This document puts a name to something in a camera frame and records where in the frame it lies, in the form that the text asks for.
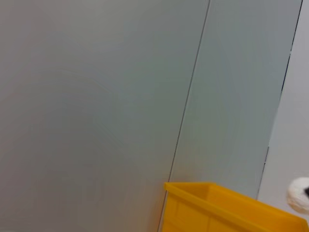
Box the white paper ball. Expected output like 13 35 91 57
286 177 309 215

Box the yellow plastic storage bin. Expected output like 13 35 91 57
158 181 309 232

